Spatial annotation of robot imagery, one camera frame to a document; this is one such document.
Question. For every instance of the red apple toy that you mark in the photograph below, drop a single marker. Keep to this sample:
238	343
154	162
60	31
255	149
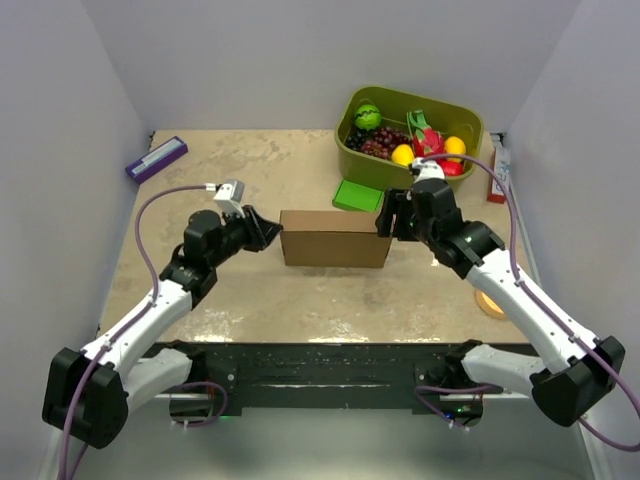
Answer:
452	168

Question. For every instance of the red white toothpaste box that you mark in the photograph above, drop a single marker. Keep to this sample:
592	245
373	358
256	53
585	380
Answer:
499	186

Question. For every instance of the yellow lemon toy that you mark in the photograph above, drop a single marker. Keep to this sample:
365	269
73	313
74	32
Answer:
403	155

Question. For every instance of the green watermelon toy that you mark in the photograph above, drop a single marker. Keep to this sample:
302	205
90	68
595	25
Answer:
367	116

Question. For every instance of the yellow orange fruit toy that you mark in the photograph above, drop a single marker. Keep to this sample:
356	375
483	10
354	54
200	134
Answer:
455	145

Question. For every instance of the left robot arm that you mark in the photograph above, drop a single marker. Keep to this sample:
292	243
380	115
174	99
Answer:
86	391

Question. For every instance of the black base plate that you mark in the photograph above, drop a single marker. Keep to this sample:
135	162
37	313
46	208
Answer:
229	378

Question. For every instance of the small green box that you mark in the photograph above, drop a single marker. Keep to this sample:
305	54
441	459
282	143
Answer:
351	196

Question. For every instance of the orange round disc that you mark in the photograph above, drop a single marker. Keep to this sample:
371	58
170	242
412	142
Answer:
488	306

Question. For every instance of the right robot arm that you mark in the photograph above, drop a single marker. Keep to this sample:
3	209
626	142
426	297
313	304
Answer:
574	368

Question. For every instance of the red grape bunch in basket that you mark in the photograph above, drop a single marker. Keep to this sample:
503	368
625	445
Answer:
381	142

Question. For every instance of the green plastic basket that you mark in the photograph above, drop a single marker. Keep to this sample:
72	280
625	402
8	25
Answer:
394	105

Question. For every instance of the brown cardboard box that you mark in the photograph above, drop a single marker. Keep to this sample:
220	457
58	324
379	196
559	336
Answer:
332	239

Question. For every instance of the pink dragon fruit toy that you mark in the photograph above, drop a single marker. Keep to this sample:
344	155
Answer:
425	139

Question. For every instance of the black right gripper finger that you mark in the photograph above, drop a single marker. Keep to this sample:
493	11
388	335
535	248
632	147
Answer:
403	226
385	220

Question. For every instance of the dark grape bunch in basket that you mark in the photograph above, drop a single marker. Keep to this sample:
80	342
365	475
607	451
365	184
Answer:
356	140

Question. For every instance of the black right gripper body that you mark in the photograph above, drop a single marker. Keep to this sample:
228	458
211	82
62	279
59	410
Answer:
424	230

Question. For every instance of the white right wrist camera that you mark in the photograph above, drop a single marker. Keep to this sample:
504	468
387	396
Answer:
423	169

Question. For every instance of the purple rectangular box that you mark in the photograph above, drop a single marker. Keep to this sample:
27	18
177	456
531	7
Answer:
156	160

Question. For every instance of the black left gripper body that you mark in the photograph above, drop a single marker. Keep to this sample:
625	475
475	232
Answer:
237	234

